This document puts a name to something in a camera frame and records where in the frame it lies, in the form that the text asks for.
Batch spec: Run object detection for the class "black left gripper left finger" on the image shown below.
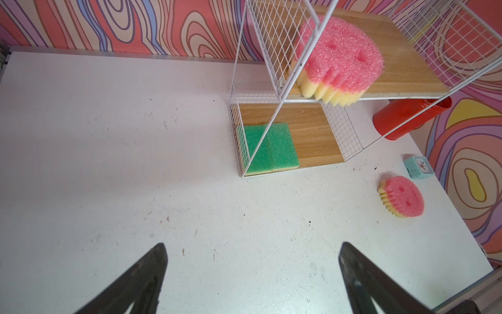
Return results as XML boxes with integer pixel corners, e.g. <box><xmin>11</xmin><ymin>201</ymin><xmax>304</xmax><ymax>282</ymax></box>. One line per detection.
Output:
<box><xmin>77</xmin><ymin>243</ymin><xmax>168</xmax><ymax>313</ymax></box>

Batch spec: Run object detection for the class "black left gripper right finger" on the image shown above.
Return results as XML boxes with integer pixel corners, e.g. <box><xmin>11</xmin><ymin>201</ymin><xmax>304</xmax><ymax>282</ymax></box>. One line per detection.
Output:
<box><xmin>339</xmin><ymin>242</ymin><xmax>431</xmax><ymax>313</ymax></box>

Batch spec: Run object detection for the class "pink smiley sponge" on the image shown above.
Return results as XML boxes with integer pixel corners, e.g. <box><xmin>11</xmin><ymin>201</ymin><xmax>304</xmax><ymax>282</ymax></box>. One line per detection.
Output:
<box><xmin>377</xmin><ymin>176</ymin><xmax>425</xmax><ymax>218</ymax></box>
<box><xmin>295</xmin><ymin>17</ymin><xmax>384</xmax><ymax>107</ymax></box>

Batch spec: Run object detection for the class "yellow green sponge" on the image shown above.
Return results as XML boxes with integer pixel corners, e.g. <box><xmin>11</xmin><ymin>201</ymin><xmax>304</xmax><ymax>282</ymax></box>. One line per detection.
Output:
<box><xmin>265</xmin><ymin>123</ymin><xmax>300</xmax><ymax>172</ymax></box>
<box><xmin>237</xmin><ymin>124</ymin><xmax>273</xmax><ymax>176</ymax></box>

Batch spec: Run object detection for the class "small mint alarm clock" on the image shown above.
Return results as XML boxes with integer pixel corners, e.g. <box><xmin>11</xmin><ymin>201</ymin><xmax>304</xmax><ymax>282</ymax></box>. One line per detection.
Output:
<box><xmin>403</xmin><ymin>156</ymin><xmax>435</xmax><ymax>179</ymax></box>

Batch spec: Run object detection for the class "white wire wooden shelf rack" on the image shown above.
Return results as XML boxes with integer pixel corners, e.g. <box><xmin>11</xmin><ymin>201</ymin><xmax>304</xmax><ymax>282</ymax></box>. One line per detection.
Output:
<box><xmin>228</xmin><ymin>1</ymin><xmax>501</xmax><ymax>177</ymax></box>

